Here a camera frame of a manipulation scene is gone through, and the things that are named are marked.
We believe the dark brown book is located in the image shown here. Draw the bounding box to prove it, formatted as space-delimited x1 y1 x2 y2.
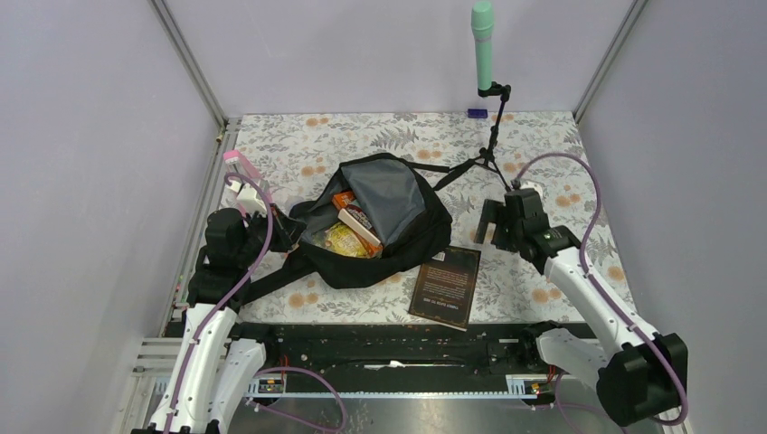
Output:
408 246 481 332

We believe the orange book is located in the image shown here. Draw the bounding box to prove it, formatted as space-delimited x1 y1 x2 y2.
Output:
332 190 384 257

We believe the floral table mat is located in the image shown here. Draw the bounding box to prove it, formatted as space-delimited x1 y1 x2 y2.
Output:
235 111 634 324

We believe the black microphone tripod stand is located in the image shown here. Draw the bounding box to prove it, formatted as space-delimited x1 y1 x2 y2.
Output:
466 80 511 192

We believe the black student backpack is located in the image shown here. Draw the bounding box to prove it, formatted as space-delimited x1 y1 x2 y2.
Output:
240 153 464 303

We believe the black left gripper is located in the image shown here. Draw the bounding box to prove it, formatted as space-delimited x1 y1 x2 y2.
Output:
236 202 308 267

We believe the mint green microphone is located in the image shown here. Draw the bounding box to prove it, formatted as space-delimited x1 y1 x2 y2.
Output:
470 1 495 97

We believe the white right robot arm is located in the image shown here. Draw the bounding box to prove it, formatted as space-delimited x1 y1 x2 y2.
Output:
475 188 688 427

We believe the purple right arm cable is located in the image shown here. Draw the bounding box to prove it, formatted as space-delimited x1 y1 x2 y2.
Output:
514 152 690 428

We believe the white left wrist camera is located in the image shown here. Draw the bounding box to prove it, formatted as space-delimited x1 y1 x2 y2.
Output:
232 185 267 216

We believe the small blue block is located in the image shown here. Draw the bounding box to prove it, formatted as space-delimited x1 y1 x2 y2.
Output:
467 108 488 118

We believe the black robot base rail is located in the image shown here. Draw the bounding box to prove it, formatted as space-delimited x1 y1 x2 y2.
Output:
227 323 558 396

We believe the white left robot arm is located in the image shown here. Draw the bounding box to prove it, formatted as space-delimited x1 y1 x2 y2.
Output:
142 204 306 433

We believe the yellow snack packet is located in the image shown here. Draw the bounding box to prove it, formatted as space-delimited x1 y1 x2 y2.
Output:
323 222 369 258

